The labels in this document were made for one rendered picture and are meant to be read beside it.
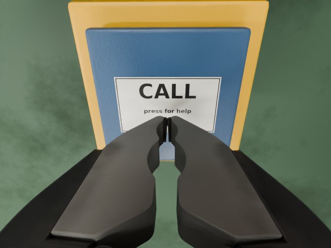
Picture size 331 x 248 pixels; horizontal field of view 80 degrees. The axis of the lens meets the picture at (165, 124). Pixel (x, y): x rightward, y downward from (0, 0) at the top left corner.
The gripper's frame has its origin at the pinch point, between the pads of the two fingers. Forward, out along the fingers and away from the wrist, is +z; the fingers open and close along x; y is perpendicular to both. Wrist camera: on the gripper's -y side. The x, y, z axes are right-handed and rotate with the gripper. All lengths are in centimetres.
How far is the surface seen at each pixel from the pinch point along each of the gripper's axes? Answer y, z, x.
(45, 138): 66, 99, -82
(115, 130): 2.0, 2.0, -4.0
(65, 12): -7, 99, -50
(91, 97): 0.0, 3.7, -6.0
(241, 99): 0.1, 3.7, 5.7
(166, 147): 3.6, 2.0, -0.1
